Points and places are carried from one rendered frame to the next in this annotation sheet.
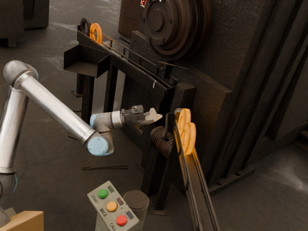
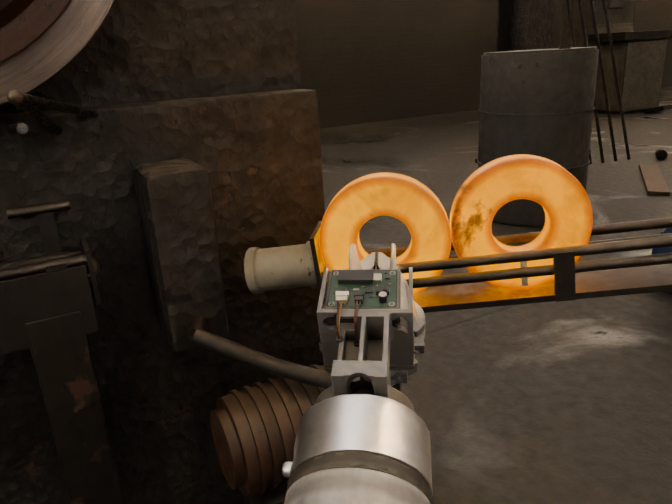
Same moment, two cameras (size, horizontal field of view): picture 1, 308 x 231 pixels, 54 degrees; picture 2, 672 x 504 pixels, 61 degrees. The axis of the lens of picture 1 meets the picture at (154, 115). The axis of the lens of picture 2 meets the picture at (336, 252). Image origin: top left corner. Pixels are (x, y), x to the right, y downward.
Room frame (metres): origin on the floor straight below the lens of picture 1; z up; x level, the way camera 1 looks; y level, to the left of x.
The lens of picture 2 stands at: (1.24, 0.48, 0.92)
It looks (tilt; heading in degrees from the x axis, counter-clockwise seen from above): 19 degrees down; 287
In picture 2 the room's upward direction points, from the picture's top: 3 degrees counter-clockwise
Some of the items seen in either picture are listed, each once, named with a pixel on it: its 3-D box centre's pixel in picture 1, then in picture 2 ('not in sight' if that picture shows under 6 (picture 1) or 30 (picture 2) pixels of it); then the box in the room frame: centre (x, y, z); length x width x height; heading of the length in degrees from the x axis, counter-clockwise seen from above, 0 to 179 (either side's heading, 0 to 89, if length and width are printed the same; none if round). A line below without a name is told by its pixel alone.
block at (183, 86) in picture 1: (182, 101); (181, 253); (1.64, -0.15, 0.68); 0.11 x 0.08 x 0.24; 133
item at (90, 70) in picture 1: (85, 96); not in sight; (1.98, 0.55, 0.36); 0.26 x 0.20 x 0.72; 78
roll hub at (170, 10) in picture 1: (159, 20); not in sight; (1.74, 0.09, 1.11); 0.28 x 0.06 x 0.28; 43
